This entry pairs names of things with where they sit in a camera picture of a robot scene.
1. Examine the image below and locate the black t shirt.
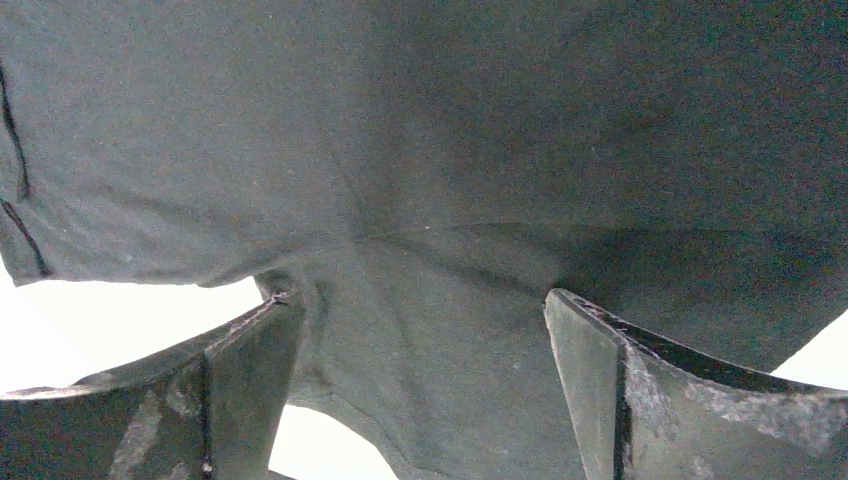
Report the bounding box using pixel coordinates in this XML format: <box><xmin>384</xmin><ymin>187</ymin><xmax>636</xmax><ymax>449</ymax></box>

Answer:
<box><xmin>1</xmin><ymin>1</ymin><xmax>847</xmax><ymax>479</ymax></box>

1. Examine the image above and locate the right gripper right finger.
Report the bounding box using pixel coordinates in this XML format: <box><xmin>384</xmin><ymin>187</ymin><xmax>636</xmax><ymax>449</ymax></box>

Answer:
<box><xmin>544</xmin><ymin>289</ymin><xmax>847</xmax><ymax>479</ymax></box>

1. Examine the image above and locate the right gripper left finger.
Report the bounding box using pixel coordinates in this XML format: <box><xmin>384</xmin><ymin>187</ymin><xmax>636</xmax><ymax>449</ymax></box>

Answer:
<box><xmin>1</xmin><ymin>291</ymin><xmax>305</xmax><ymax>479</ymax></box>

